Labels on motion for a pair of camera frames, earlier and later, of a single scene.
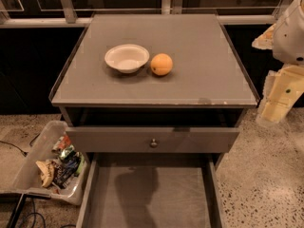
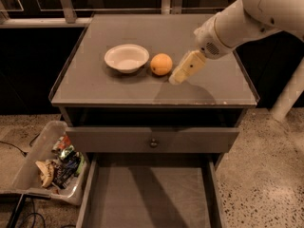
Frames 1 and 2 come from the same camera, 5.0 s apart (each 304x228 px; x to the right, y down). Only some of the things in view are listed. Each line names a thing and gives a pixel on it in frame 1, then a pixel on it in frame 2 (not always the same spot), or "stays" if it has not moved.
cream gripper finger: (282, 88) to (217, 36)
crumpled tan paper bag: (47, 170) stays
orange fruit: (161, 64) stays
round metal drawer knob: (154, 143) stays
